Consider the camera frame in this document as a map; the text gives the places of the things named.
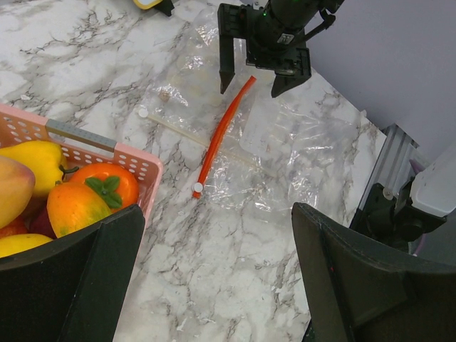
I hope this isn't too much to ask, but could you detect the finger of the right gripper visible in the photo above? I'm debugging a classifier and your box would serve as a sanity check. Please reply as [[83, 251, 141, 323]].
[[271, 69, 310, 98], [219, 35, 235, 94]]

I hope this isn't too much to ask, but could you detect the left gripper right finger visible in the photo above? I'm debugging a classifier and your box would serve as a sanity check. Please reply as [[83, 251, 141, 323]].
[[291, 203, 455, 341]]

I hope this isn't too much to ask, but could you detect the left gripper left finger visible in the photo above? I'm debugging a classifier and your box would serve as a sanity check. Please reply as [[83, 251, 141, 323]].
[[1, 204, 145, 341]]

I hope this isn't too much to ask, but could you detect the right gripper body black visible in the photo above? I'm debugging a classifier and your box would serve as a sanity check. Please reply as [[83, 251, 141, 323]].
[[217, 1, 343, 75]]

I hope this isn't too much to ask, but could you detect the clear bag red zipper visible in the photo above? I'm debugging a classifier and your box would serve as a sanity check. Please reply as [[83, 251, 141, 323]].
[[140, 7, 356, 213]]

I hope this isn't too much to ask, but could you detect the orange green mango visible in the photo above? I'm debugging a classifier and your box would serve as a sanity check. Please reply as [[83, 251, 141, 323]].
[[46, 182, 111, 238]]

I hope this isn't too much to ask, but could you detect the yellow orange peach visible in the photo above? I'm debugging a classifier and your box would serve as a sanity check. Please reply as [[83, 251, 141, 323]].
[[1, 156, 36, 228]]

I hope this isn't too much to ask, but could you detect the clear bag white zipper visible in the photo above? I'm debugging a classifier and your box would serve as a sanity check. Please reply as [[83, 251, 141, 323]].
[[137, 108, 257, 167]]

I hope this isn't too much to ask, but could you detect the dark red fruit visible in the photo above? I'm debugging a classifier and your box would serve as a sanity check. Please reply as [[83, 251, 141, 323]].
[[28, 207, 56, 239]]

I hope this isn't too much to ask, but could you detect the yellow lemon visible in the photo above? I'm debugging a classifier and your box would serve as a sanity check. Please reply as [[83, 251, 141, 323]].
[[0, 234, 53, 258]]

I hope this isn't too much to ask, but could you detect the small orange tangerine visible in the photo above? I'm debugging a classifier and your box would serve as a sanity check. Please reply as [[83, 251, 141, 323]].
[[0, 217, 29, 239]]

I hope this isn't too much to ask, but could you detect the orange persimmon green leaf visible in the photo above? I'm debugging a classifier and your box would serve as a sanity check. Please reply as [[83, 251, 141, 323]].
[[70, 162, 140, 212]]

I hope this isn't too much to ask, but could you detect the yellow bell pepper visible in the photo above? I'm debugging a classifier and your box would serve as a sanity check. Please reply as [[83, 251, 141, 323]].
[[1, 140, 78, 197]]

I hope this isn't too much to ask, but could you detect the pink plastic basket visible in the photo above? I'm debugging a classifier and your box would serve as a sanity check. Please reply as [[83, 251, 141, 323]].
[[1, 105, 162, 230]]

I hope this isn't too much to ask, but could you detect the small whiteboard wooden frame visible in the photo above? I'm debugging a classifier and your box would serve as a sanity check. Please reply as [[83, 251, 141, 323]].
[[133, 0, 175, 17]]

